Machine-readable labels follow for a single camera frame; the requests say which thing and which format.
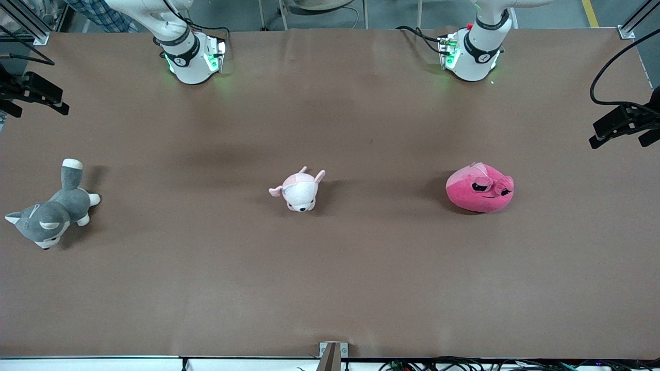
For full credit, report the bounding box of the bright pink round plush toy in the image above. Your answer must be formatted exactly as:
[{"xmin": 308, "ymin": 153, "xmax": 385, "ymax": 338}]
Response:
[{"xmin": 445, "ymin": 162, "xmax": 515, "ymax": 214}]

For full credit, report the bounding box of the person in plaid shirt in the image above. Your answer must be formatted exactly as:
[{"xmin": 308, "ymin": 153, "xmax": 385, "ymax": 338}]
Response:
[{"xmin": 66, "ymin": 0, "xmax": 139, "ymax": 33}]

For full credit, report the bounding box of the grey white plush husky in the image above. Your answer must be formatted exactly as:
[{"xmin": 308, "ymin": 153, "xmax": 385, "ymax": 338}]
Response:
[{"xmin": 5, "ymin": 158, "xmax": 102, "ymax": 250}]

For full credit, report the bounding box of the pale pink plush dog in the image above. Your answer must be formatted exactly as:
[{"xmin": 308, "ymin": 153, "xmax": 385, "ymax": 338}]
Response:
[{"xmin": 268, "ymin": 166, "xmax": 326, "ymax": 212}]

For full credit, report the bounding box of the brown table cover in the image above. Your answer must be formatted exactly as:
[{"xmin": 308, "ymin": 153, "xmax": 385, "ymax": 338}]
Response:
[{"xmin": 0, "ymin": 27, "xmax": 660, "ymax": 360}]

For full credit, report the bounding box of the aluminium frame post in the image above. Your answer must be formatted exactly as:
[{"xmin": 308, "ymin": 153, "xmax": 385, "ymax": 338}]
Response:
[
  {"xmin": 0, "ymin": 0, "xmax": 50, "ymax": 46},
  {"xmin": 618, "ymin": 0, "xmax": 660, "ymax": 40}
]

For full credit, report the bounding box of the black base cable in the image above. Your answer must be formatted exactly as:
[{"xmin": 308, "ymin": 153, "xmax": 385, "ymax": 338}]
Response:
[
  {"xmin": 395, "ymin": 25, "xmax": 445, "ymax": 55},
  {"xmin": 181, "ymin": 19, "xmax": 232, "ymax": 52}
]

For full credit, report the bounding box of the metal chair frame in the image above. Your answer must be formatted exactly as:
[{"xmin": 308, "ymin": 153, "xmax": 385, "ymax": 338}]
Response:
[{"xmin": 256, "ymin": 0, "xmax": 370, "ymax": 30}]

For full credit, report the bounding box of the white table edge rail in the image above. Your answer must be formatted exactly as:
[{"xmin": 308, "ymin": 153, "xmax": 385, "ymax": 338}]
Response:
[{"xmin": 0, "ymin": 355, "xmax": 331, "ymax": 371}]

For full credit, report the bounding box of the black cable bundle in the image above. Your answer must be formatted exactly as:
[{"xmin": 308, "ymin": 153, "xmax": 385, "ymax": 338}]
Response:
[{"xmin": 378, "ymin": 356, "xmax": 660, "ymax": 371}]

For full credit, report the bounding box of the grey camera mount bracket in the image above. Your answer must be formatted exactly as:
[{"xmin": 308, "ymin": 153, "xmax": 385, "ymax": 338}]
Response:
[{"xmin": 316, "ymin": 341, "xmax": 349, "ymax": 371}]

